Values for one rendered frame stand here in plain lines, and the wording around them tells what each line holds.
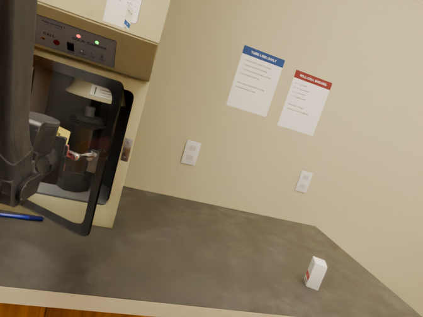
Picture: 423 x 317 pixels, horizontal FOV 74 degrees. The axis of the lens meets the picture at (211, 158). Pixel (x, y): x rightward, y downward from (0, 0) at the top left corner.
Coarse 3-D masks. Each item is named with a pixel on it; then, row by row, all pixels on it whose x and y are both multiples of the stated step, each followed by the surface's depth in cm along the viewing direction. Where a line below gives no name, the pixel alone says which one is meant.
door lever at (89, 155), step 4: (68, 152) 63; (72, 152) 63; (76, 152) 64; (88, 152) 67; (92, 152) 67; (68, 156) 63; (72, 156) 62; (76, 156) 62; (80, 156) 63; (84, 156) 65; (88, 156) 66; (92, 156) 67; (76, 160) 63
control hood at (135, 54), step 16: (48, 16) 63; (64, 16) 63; (80, 16) 63; (96, 32) 66; (112, 32) 66; (128, 32) 66; (48, 48) 70; (128, 48) 69; (144, 48) 69; (96, 64) 74; (128, 64) 73; (144, 64) 73; (144, 80) 77
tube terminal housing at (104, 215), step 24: (48, 0) 70; (72, 0) 71; (96, 0) 72; (144, 0) 75; (168, 0) 76; (144, 24) 76; (96, 72) 77; (144, 96) 81; (120, 168) 84; (120, 192) 86; (96, 216) 86
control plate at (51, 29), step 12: (36, 24) 65; (48, 24) 65; (60, 24) 64; (36, 36) 68; (48, 36) 67; (60, 36) 67; (72, 36) 67; (84, 36) 67; (96, 36) 67; (60, 48) 70; (84, 48) 70; (96, 48) 69; (108, 48) 69; (96, 60) 72; (108, 60) 72
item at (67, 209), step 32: (64, 64) 67; (32, 96) 71; (64, 96) 68; (96, 96) 65; (64, 128) 69; (96, 128) 66; (96, 160) 67; (64, 192) 71; (96, 192) 68; (64, 224) 72
